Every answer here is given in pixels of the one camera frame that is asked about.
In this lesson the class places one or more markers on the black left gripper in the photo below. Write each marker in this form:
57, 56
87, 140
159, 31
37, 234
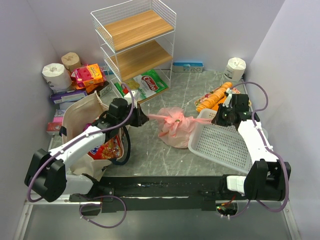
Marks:
136, 116

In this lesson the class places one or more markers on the white plastic basket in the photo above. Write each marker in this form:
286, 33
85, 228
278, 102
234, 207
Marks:
222, 145

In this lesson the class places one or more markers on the pink orange snack box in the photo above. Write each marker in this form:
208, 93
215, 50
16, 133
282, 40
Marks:
88, 75

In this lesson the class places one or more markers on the white toilet paper roll left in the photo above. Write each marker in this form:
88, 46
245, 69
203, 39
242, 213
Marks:
57, 76

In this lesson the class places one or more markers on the green white Chubo bag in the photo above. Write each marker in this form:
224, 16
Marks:
148, 84

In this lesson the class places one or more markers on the blue white tissue box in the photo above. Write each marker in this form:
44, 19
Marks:
187, 67

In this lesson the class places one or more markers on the white wire shelf rack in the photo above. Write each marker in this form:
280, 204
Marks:
136, 36

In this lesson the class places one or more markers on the red pink box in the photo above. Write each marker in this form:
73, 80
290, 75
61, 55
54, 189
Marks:
53, 127

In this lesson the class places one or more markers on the white toilet paper roll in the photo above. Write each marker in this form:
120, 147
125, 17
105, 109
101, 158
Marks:
57, 76
234, 69

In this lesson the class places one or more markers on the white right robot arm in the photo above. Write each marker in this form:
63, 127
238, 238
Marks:
268, 178

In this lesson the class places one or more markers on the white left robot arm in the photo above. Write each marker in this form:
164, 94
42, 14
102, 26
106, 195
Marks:
47, 175

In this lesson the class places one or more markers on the beige canvas tote bag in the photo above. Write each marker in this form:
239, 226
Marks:
84, 138

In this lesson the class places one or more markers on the orange carrot piece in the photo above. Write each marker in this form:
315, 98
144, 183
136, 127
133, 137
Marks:
216, 106

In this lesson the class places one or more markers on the purple box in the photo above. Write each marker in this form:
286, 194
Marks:
68, 96

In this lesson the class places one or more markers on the red yellow snack bag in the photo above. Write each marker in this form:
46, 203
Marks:
113, 149

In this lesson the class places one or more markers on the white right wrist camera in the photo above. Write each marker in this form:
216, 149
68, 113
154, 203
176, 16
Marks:
228, 94

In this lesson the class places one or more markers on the white toilet paper roll right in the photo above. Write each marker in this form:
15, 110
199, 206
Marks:
234, 69

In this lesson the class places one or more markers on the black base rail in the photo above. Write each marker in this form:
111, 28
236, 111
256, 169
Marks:
148, 193

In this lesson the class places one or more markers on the white RIO box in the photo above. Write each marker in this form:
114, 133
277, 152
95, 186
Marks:
103, 90

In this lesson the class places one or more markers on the pink plastic grocery bag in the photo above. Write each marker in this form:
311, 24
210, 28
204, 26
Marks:
174, 128

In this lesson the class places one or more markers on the croissant bread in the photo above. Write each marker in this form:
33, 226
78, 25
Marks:
212, 97

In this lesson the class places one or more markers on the brown toilet paper roll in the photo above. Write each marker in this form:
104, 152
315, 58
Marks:
71, 61

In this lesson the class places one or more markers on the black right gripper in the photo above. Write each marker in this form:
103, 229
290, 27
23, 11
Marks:
219, 116

